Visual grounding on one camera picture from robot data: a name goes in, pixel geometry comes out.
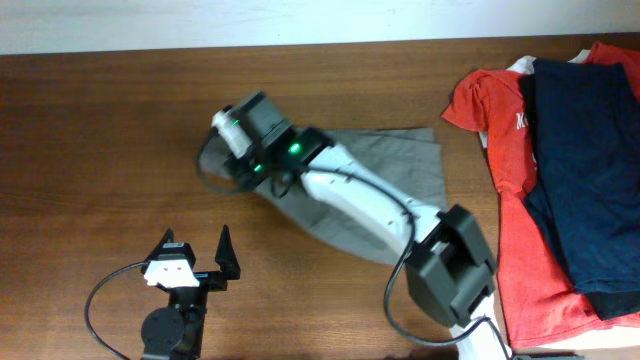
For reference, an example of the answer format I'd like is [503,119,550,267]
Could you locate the navy blue garment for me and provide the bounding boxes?
[520,59,639,320]

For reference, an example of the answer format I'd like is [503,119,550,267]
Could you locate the grey cargo shorts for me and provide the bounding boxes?
[199,127,449,266]

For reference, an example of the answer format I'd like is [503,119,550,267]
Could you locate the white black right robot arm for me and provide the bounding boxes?
[211,92,514,359]

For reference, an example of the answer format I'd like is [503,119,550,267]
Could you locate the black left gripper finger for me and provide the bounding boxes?
[215,225,241,280]
[147,228,175,262]

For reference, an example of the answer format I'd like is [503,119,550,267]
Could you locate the red t-shirt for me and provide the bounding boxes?
[441,41,640,350]

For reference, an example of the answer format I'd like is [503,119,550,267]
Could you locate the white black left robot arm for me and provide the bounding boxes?
[141,226,241,360]

